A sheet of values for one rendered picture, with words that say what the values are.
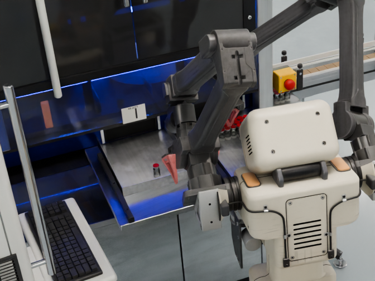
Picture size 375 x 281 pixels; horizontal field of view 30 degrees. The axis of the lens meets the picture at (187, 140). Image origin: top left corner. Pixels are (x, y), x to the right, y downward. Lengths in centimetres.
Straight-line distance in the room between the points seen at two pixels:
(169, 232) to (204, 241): 17
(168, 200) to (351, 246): 137
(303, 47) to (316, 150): 361
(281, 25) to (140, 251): 114
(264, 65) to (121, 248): 89
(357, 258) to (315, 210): 166
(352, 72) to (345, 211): 38
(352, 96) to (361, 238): 166
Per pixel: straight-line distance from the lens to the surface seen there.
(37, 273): 218
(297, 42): 532
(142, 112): 244
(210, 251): 291
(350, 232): 347
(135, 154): 246
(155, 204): 222
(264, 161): 163
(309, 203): 168
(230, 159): 239
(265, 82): 258
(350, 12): 193
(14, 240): 192
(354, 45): 190
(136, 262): 281
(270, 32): 210
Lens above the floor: 222
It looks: 32 degrees down
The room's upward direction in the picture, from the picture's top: 5 degrees counter-clockwise
